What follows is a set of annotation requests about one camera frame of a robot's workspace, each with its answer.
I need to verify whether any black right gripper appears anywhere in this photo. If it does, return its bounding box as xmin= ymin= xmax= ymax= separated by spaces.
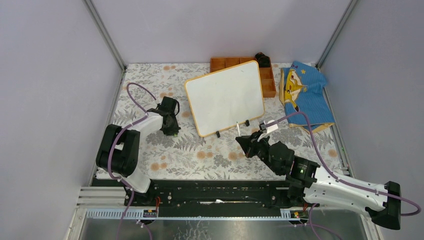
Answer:
xmin=236 ymin=129 xmax=282 ymax=175

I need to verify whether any yellow framed whiteboard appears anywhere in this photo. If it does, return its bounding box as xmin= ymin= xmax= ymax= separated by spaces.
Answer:
xmin=184 ymin=60 xmax=265 ymax=137

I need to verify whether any green white marker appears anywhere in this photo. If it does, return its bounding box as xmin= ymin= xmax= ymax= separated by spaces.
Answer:
xmin=236 ymin=122 xmax=241 ymax=137

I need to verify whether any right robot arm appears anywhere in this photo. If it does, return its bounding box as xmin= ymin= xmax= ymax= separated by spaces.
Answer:
xmin=235 ymin=131 xmax=401 ymax=230

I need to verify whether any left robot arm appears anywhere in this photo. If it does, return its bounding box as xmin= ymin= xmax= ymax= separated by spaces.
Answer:
xmin=95 ymin=96 xmax=181 ymax=206

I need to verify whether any metal whiteboard stand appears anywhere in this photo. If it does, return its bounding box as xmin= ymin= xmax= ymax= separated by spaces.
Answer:
xmin=215 ymin=119 xmax=250 ymax=138

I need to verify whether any floral table mat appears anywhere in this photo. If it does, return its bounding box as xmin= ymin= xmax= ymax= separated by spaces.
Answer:
xmin=96 ymin=62 xmax=342 ymax=181

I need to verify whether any orange wooden compartment tray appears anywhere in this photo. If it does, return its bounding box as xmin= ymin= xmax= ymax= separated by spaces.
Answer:
xmin=210 ymin=56 xmax=277 ymax=98

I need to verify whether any blue yellow cartoon bag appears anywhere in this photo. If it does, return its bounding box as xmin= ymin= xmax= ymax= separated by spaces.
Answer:
xmin=279 ymin=61 xmax=335 ymax=133

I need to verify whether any black object in tray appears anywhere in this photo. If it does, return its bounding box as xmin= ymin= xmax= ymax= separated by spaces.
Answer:
xmin=254 ymin=52 xmax=271 ymax=68

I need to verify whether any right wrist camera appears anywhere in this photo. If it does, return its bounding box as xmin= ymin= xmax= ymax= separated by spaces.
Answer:
xmin=259 ymin=119 xmax=279 ymax=135

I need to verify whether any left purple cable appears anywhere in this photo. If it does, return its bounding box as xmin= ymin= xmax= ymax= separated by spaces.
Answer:
xmin=107 ymin=82 xmax=158 ymax=240

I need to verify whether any purple cable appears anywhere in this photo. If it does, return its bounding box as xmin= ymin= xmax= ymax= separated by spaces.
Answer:
xmin=107 ymin=82 xmax=158 ymax=240
xmin=264 ymin=111 xmax=422 ymax=217

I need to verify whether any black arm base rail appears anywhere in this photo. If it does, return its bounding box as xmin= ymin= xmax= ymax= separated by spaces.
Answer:
xmin=91 ymin=178 xmax=321 ymax=218

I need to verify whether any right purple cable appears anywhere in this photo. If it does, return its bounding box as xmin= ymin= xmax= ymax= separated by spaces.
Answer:
xmin=264 ymin=111 xmax=422 ymax=217

